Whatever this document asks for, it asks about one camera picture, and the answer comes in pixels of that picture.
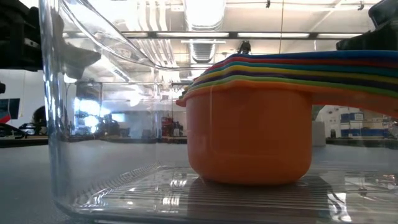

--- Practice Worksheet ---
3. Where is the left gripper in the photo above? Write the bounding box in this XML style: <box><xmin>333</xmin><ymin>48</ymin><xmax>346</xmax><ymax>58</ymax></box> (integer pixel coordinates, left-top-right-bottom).
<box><xmin>0</xmin><ymin>0</ymin><xmax>103</xmax><ymax>80</ymax></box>

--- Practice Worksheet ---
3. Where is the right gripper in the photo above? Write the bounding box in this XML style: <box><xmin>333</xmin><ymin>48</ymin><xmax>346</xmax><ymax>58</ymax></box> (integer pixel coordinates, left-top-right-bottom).
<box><xmin>335</xmin><ymin>0</ymin><xmax>398</xmax><ymax>52</ymax></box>

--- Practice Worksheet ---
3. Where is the teal measuring cup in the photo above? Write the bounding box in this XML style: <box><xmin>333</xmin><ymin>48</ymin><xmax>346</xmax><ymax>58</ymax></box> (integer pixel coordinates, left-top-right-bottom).
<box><xmin>205</xmin><ymin>60</ymin><xmax>398</xmax><ymax>78</ymax></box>

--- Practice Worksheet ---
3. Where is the purple measuring cup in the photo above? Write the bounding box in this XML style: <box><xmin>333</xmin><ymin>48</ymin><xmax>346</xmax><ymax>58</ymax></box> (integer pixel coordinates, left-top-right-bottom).
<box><xmin>190</xmin><ymin>70</ymin><xmax>398</xmax><ymax>91</ymax></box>

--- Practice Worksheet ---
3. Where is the clear plastic basket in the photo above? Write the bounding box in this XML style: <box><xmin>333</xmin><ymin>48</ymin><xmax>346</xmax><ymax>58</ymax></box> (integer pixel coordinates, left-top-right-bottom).
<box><xmin>38</xmin><ymin>0</ymin><xmax>398</xmax><ymax>224</ymax></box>

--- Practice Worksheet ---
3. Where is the person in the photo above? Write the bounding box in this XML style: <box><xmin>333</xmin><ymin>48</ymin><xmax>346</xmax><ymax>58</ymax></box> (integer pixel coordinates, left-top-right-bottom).
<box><xmin>30</xmin><ymin>105</ymin><xmax>48</xmax><ymax>136</ymax></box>

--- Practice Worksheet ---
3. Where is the blue white background cabinet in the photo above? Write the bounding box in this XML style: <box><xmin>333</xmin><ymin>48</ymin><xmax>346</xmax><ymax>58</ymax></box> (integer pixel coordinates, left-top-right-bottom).
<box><xmin>339</xmin><ymin>111</ymin><xmax>391</xmax><ymax>138</ymax></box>

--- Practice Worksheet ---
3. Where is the white round plant pot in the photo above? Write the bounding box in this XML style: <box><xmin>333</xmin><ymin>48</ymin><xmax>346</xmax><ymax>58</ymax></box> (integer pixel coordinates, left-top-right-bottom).
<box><xmin>311</xmin><ymin>120</ymin><xmax>327</xmax><ymax>147</ymax></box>

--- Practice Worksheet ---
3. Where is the long ceiling light bar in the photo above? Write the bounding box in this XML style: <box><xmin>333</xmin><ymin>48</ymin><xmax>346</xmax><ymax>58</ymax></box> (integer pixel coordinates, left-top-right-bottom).
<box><xmin>120</xmin><ymin>30</ymin><xmax>364</xmax><ymax>40</ymax></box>

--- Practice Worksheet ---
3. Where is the small hanging ceiling device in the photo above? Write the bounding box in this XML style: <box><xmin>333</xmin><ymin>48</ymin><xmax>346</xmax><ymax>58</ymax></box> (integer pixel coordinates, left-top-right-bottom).
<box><xmin>237</xmin><ymin>39</ymin><xmax>252</xmax><ymax>55</ymax></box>

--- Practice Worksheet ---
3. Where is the silver ventilation duct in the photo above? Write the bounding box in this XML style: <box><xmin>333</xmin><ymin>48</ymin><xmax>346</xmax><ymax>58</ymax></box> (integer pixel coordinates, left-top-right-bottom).
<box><xmin>182</xmin><ymin>0</ymin><xmax>227</xmax><ymax>65</ymax></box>

